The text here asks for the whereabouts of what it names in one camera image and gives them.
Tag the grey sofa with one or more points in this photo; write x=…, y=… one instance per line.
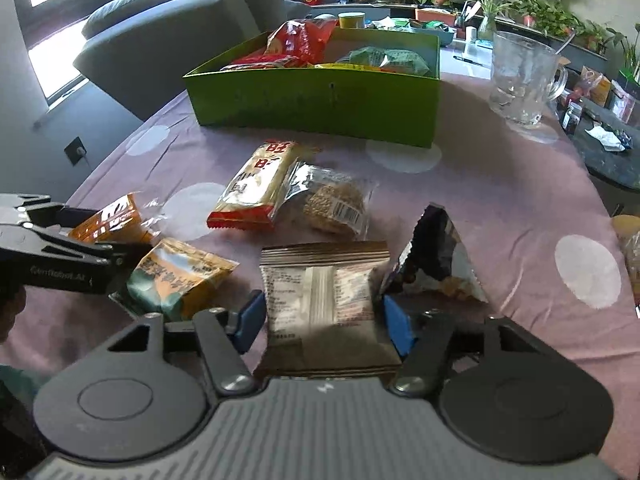
x=165, y=35

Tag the glass mug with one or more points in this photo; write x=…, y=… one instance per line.
x=520, y=85

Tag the red rice cracker packet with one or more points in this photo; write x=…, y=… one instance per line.
x=255, y=185

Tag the teal tray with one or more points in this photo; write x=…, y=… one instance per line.
x=440, y=35

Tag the white tissue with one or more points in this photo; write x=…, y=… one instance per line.
x=605, y=138

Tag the white round table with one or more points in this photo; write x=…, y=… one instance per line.
x=465, y=70

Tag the black triangular snack packet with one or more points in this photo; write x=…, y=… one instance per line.
x=435, y=255

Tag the green cardboard box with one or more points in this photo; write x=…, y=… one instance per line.
x=310, y=100

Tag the large red snack packet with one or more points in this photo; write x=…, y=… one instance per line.
x=300, y=35

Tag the yellow red snack packet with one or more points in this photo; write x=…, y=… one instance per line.
x=345, y=65

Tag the black pen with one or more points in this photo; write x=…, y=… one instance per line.
x=470, y=61

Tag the brown silver snack packet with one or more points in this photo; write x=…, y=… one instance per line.
x=325, y=300

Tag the yellow bag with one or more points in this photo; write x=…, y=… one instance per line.
x=630, y=245

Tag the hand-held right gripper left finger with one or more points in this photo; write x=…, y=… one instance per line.
x=250, y=317

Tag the glass vase with plant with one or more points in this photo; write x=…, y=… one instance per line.
x=487, y=27

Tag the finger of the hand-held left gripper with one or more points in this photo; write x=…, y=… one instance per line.
x=75, y=214
x=122, y=252

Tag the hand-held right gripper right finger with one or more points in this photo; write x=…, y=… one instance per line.
x=397, y=327

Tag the pink dotted tablecloth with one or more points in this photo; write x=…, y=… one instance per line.
x=500, y=200

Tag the dark round table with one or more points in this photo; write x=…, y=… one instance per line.
x=610, y=162

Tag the yellow can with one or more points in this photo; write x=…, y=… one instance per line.
x=352, y=20

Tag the orange green snack packet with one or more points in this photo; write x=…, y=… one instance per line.
x=185, y=275

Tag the wall socket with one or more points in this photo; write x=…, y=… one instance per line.
x=75, y=150

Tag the clear sesame cake packet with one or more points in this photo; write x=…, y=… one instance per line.
x=330, y=202

